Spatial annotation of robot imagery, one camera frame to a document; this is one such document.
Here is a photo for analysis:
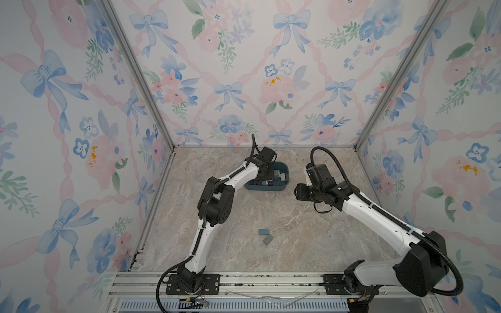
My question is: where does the teal eraser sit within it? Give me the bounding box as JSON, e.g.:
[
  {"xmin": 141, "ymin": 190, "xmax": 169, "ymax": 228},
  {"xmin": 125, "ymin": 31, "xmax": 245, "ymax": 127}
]
[{"xmin": 258, "ymin": 229, "xmax": 270, "ymax": 236}]

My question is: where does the grey-green eraser bottom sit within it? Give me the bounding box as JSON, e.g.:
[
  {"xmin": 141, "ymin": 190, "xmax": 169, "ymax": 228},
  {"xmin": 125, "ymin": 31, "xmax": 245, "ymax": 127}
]
[{"xmin": 263, "ymin": 234, "xmax": 274, "ymax": 245}]

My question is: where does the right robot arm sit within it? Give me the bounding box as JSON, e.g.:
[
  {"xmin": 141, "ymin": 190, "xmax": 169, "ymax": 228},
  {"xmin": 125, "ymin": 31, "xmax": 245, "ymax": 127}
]
[{"xmin": 294, "ymin": 163, "xmax": 449, "ymax": 297}]

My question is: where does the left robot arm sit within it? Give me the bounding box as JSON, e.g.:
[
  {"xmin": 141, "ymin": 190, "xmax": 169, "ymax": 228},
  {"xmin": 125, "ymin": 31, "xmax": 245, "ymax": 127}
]
[{"xmin": 168, "ymin": 145, "xmax": 277, "ymax": 294}]

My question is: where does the teal plastic storage box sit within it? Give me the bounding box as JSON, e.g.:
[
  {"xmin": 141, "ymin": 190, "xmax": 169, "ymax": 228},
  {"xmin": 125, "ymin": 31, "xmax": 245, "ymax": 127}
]
[{"xmin": 244, "ymin": 162, "xmax": 290, "ymax": 192}]

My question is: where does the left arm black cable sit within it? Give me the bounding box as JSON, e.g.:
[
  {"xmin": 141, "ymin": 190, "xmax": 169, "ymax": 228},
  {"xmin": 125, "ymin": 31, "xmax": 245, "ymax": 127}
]
[{"xmin": 155, "ymin": 134, "xmax": 261, "ymax": 313}]

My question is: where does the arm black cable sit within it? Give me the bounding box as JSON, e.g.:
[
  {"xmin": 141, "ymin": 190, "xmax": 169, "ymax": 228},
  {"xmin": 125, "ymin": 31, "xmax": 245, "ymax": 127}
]
[
  {"xmin": 155, "ymin": 134, "xmax": 261, "ymax": 313},
  {"xmin": 310, "ymin": 146, "xmax": 464, "ymax": 297}
]

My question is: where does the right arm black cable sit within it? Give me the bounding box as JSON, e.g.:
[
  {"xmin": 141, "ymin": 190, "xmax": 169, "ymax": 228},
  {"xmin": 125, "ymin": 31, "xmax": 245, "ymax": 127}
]
[{"xmin": 310, "ymin": 146, "xmax": 464, "ymax": 297}]

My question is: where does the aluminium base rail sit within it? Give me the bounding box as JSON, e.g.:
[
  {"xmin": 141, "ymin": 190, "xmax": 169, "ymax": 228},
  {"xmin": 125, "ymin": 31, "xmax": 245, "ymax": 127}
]
[{"xmin": 102, "ymin": 272, "xmax": 443, "ymax": 312}]

